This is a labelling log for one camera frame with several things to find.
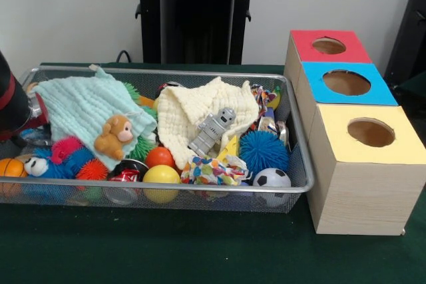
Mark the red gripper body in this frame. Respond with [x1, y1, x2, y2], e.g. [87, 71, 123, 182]
[0, 92, 51, 142]

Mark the mint green cloth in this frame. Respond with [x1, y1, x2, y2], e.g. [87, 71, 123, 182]
[33, 64, 158, 170]

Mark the wooden box with three holes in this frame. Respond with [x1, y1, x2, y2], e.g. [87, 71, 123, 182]
[284, 29, 426, 235]

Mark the dark green tablecloth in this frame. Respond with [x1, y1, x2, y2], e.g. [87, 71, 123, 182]
[0, 62, 426, 284]

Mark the orange plush bear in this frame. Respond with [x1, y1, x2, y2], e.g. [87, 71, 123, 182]
[94, 114, 134, 161]

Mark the grey robot toy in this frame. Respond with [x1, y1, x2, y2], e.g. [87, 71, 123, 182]
[188, 106, 237, 158]

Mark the blue spiky ball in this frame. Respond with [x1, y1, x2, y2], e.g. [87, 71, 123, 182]
[238, 130, 290, 175]

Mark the black looped cable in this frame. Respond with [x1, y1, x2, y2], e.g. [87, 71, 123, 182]
[114, 50, 134, 64]

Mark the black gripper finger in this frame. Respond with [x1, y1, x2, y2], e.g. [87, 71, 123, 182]
[11, 132, 28, 148]

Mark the small soccer ball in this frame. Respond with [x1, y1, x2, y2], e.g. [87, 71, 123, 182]
[252, 167, 293, 207]

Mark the orange ball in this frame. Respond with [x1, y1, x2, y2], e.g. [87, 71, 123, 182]
[145, 146, 176, 169]

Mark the silver mesh bin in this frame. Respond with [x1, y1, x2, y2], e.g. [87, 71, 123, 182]
[0, 64, 316, 214]

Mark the cream cloth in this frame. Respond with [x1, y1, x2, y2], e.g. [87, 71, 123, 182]
[156, 76, 260, 171]

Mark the blue spiky toy with eyes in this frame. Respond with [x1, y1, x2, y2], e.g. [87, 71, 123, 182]
[23, 146, 96, 180]

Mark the small orange basketball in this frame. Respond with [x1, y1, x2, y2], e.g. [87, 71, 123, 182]
[0, 158, 28, 195]

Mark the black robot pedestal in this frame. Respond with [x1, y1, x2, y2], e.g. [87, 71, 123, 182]
[128, 0, 269, 65]

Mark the yellow ball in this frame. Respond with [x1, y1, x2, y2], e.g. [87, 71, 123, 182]
[142, 164, 182, 204]

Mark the black chair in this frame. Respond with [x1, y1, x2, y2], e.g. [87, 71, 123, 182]
[382, 0, 426, 82]

